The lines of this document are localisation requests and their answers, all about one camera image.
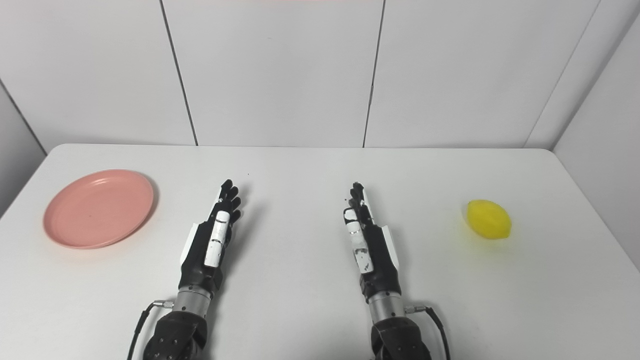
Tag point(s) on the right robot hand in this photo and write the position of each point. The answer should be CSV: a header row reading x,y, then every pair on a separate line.
x,y
372,250

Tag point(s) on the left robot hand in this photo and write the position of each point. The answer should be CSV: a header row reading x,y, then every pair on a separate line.
x,y
205,250

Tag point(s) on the pink plate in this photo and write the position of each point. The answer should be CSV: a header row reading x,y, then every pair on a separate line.
x,y
98,208

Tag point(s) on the yellow lemon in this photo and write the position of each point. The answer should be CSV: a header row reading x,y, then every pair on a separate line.
x,y
489,219

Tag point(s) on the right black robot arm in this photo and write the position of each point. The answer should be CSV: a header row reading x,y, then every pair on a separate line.
x,y
395,330

